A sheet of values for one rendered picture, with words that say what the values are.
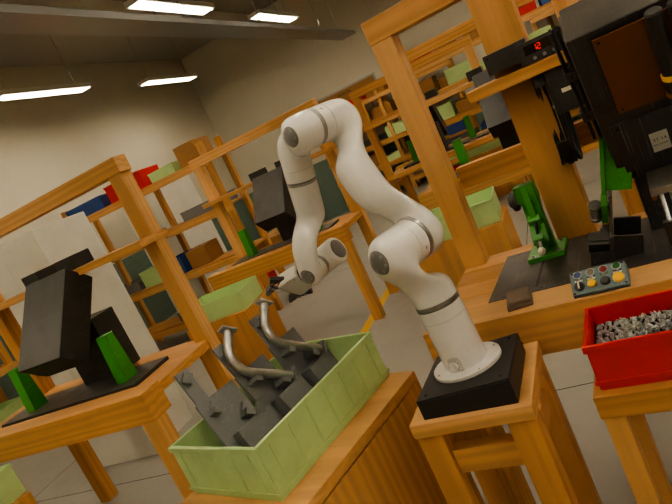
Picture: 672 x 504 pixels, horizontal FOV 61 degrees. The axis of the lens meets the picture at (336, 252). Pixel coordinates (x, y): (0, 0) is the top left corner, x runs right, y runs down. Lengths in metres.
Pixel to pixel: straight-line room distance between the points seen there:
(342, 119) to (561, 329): 0.88
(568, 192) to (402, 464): 1.14
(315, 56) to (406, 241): 11.33
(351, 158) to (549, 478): 0.92
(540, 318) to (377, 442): 0.61
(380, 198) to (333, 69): 11.11
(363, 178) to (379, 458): 0.84
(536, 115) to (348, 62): 10.34
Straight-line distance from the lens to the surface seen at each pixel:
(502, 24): 2.23
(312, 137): 1.48
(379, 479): 1.82
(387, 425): 1.85
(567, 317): 1.80
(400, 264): 1.41
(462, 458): 1.61
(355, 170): 1.48
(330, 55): 12.56
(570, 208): 2.31
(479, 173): 2.40
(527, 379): 1.56
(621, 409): 1.53
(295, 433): 1.69
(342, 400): 1.84
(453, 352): 1.53
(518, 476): 2.21
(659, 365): 1.49
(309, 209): 1.69
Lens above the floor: 1.60
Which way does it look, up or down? 10 degrees down
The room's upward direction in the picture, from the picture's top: 25 degrees counter-clockwise
